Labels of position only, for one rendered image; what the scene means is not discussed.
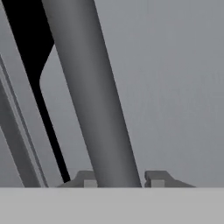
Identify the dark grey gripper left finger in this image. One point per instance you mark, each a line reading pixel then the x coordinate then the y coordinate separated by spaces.
pixel 84 177

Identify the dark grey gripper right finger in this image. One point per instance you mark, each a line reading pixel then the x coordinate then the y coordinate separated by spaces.
pixel 159 176

